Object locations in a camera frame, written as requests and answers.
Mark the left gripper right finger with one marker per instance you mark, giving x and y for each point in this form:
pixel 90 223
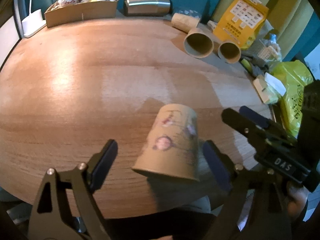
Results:
pixel 267 217

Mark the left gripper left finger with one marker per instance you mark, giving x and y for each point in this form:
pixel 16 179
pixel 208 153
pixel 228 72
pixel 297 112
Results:
pixel 51 216

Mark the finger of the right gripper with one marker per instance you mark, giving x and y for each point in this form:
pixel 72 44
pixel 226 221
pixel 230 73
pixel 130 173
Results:
pixel 233 119
pixel 263 127

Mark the printed paper cup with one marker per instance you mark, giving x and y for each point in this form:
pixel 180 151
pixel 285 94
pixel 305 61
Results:
pixel 171 150

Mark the person's right hand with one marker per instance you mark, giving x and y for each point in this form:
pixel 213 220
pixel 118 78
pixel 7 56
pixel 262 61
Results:
pixel 297 198

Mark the beige tissue box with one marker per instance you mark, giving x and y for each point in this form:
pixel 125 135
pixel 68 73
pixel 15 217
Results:
pixel 269 88

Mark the grey cloth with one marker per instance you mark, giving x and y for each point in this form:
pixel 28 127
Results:
pixel 254 66

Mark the yellow plastic bag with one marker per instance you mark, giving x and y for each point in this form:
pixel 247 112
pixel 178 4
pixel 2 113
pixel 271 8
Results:
pixel 294 75

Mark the white perforated basket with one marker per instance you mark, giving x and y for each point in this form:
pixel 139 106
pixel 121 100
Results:
pixel 270 51

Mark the short cardboard tube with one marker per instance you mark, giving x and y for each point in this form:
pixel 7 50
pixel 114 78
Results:
pixel 229 52

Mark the plastic bottle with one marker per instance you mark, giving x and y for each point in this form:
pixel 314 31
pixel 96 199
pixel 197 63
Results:
pixel 272 39

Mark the large cardboard tube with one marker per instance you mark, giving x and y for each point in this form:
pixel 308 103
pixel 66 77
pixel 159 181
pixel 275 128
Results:
pixel 199 43

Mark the yellow paper bag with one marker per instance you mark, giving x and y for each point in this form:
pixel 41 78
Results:
pixel 241 22

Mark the far cardboard tube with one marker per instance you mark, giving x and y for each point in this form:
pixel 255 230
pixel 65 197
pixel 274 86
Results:
pixel 184 22

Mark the stainless steel tumbler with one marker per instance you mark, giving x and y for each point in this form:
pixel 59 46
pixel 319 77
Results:
pixel 147 7

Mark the white lamp base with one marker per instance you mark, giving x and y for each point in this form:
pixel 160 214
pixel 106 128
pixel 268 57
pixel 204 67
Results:
pixel 33 23

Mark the brown cardboard box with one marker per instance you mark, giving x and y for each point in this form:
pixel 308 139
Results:
pixel 80 12

